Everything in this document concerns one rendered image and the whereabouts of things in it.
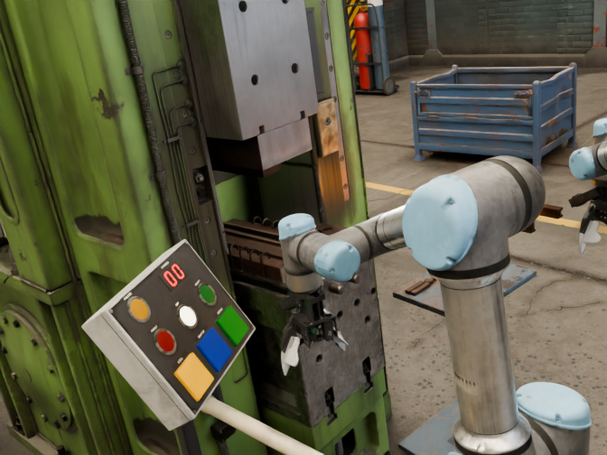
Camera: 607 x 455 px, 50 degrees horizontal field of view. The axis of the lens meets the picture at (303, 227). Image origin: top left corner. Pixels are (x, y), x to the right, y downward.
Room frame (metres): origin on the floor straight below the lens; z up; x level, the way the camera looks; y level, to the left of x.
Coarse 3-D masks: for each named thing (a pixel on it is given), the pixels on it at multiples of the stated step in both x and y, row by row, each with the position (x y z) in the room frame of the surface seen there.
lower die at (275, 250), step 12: (252, 228) 1.95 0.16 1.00; (264, 228) 1.96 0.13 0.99; (276, 228) 1.94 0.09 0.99; (228, 240) 1.91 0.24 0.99; (240, 240) 1.89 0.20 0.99; (252, 240) 1.88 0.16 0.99; (264, 240) 1.84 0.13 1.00; (252, 252) 1.81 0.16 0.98; (276, 252) 1.76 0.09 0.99; (240, 264) 1.78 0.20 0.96; (264, 264) 1.71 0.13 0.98; (276, 264) 1.69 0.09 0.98; (276, 276) 1.67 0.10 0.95
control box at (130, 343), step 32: (160, 256) 1.41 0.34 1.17; (192, 256) 1.40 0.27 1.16; (128, 288) 1.20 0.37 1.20; (160, 288) 1.26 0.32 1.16; (192, 288) 1.33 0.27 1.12; (96, 320) 1.12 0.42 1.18; (128, 320) 1.13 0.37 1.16; (160, 320) 1.19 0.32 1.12; (128, 352) 1.10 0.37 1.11; (160, 352) 1.13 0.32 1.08; (192, 352) 1.19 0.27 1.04; (160, 384) 1.09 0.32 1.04; (160, 416) 1.09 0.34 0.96; (192, 416) 1.07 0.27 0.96
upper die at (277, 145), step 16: (288, 128) 1.74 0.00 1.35; (304, 128) 1.79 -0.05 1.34; (208, 144) 1.81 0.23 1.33; (224, 144) 1.76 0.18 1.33; (240, 144) 1.71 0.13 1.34; (256, 144) 1.67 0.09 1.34; (272, 144) 1.69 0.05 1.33; (288, 144) 1.74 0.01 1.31; (304, 144) 1.78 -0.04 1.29; (224, 160) 1.77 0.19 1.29; (240, 160) 1.72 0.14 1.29; (256, 160) 1.68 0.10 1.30; (272, 160) 1.69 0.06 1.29
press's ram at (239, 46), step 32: (192, 0) 1.69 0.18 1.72; (224, 0) 1.64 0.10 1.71; (256, 0) 1.71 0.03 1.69; (288, 0) 1.79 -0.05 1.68; (192, 32) 1.71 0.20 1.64; (224, 32) 1.63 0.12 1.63; (256, 32) 1.70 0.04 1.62; (288, 32) 1.78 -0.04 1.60; (192, 64) 1.73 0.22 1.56; (224, 64) 1.64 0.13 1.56; (256, 64) 1.69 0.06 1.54; (288, 64) 1.77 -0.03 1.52; (224, 96) 1.66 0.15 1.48; (256, 96) 1.67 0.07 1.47; (288, 96) 1.76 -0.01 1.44; (224, 128) 1.67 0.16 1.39; (256, 128) 1.66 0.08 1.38
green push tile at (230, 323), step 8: (224, 312) 1.33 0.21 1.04; (232, 312) 1.35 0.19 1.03; (216, 320) 1.30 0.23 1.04; (224, 320) 1.31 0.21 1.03; (232, 320) 1.33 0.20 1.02; (240, 320) 1.35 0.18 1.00; (224, 328) 1.29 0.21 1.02; (232, 328) 1.31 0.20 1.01; (240, 328) 1.33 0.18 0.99; (232, 336) 1.29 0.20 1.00; (240, 336) 1.31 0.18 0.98
